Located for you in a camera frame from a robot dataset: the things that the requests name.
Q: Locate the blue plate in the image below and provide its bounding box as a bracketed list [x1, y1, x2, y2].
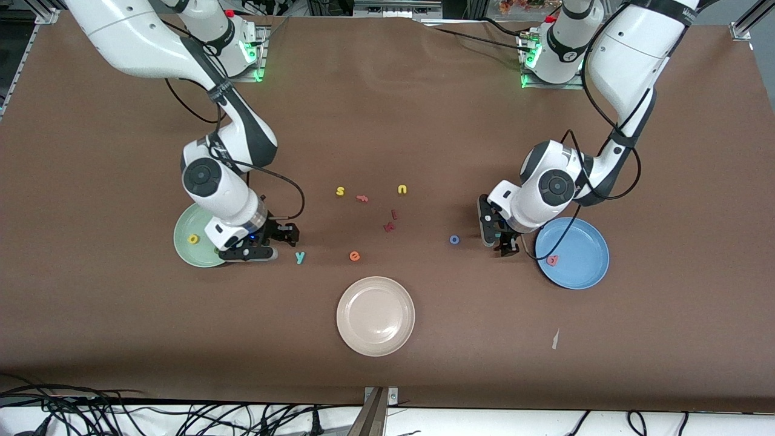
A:
[535, 217, 610, 290]

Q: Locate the green plate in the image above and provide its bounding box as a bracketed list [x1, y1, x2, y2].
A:
[173, 203, 229, 268]

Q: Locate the beige plate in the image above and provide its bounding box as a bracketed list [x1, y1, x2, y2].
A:
[336, 276, 416, 357]

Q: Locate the brown table cover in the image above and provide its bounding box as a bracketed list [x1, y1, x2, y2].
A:
[0, 12, 775, 414]

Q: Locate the grey metal beam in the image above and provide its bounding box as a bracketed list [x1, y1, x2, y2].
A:
[348, 388, 388, 436]

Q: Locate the silver metal box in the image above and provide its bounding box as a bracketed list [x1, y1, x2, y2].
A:
[354, 0, 443, 16]

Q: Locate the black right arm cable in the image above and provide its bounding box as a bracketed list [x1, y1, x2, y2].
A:
[163, 18, 305, 222]

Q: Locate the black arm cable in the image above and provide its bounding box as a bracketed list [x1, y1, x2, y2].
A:
[524, 0, 642, 261]
[163, 18, 305, 222]

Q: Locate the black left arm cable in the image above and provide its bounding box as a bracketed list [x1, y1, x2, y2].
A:
[524, 0, 642, 261]

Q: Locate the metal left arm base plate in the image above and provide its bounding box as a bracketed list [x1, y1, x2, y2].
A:
[519, 33, 587, 90]

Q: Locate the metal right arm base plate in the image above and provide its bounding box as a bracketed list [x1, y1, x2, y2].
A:
[227, 24, 268, 83]

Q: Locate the black base cable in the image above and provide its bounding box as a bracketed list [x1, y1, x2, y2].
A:
[421, 18, 533, 55]

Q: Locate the silver metal bracket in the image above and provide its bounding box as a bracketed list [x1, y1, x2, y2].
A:
[363, 386, 399, 408]

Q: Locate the black cable tangle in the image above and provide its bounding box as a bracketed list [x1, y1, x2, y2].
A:
[0, 372, 364, 436]

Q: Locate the aluminium profile rail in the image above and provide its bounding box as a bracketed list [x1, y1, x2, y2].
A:
[0, 0, 62, 122]
[730, 0, 775, 42]

